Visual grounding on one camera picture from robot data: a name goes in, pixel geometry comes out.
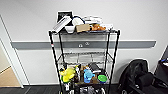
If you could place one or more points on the black flat notebook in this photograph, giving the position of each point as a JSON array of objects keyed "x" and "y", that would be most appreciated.
[{"x": 95, "y": 67}]

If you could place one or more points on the orange-brown toy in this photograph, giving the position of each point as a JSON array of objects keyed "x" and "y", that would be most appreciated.
[{"x": 95, "y": 80}]

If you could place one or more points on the orange plush toy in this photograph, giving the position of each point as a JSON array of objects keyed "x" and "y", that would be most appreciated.
[{"x": 97, "y": 27}]

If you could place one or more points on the wide wall outlet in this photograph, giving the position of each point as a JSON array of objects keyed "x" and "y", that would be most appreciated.
[{"x": 87, "y": 43}]

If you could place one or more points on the small white bottle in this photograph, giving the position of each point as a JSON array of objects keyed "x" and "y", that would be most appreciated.
[{"x": 67, "y": 86}]

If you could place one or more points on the white flat leaning box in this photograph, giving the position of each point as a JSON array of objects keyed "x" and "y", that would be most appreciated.
[{"x": 61, "y": 25}]

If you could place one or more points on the brown cardboard box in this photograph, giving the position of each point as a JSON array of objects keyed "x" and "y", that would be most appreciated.
[{"x": 83, "y": 28}]

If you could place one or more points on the small wall outlet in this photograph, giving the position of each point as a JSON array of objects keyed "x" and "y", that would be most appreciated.
[{"x": 80, "y": 45}]

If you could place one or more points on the white door frame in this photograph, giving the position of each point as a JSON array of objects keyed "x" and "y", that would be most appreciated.
[{"x": 11, "y": 56}]

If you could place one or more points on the white printed box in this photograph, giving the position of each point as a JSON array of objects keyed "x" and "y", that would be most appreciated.
[{"x": 108, "y": 26}]

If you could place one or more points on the white round cushion blue rim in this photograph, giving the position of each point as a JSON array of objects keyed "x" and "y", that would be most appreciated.
[{"x": 79, "y": 20}]

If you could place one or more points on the blue plush toy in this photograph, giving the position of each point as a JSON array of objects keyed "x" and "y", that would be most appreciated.
[{"x": 88, "y": 76}]

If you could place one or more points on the black office chair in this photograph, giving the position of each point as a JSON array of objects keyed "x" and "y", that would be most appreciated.
[{"x": 140, "y": 78}]

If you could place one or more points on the white bowl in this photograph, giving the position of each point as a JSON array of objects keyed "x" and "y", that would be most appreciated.
[{"x": 70, "y": 29}]

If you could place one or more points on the green lidded container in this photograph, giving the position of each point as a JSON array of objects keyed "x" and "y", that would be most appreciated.
[{"x": 102, "y": 79}]

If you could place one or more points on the brown plush toy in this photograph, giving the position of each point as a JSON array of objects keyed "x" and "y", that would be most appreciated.
[{"x": 84, "y": 67}]

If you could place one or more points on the black framed box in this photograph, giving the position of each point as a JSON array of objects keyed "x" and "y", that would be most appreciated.
[{"x": 65, "y": 15}]

